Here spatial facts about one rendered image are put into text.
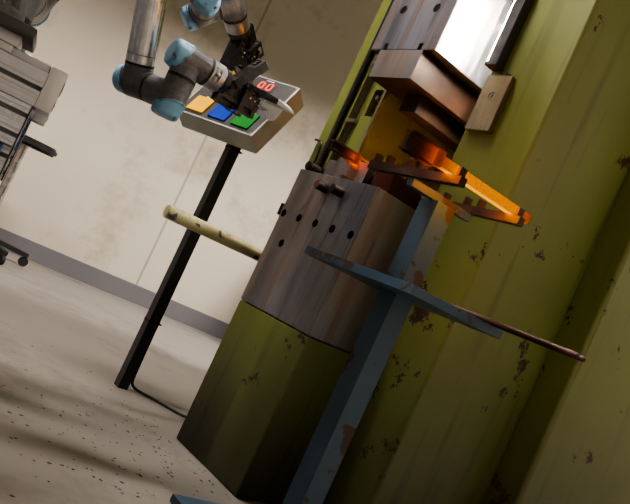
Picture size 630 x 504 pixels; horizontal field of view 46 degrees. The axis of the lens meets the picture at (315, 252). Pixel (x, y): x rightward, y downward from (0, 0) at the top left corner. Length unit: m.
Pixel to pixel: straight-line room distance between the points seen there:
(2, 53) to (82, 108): 3.58
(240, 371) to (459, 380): 0.63
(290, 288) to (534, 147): 0.77
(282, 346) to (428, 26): 1.04
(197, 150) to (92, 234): 0.91
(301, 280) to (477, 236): 0.50
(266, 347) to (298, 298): 0.17
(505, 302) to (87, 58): 3.73
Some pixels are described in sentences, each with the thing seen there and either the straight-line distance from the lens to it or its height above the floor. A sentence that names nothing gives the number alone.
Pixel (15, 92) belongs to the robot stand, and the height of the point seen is 0.69.
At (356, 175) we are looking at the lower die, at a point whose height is 0.95.
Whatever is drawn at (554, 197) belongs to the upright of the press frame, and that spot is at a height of 1.09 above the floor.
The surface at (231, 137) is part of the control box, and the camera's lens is 2.57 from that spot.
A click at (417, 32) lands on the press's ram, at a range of 2.38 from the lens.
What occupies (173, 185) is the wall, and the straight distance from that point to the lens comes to 5.27.
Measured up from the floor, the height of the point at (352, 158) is 0.99.
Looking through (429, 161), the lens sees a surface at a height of 0.92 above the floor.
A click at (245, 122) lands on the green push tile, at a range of 2.54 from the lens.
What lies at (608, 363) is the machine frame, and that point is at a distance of 2.39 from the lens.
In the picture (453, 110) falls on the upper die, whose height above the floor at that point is 1.28.
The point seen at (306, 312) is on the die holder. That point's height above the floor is 0.52.
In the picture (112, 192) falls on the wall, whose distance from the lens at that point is 5.21.
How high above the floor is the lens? 0.58
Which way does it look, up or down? 3 degrees up
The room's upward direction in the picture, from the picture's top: 25 degrees clockwise
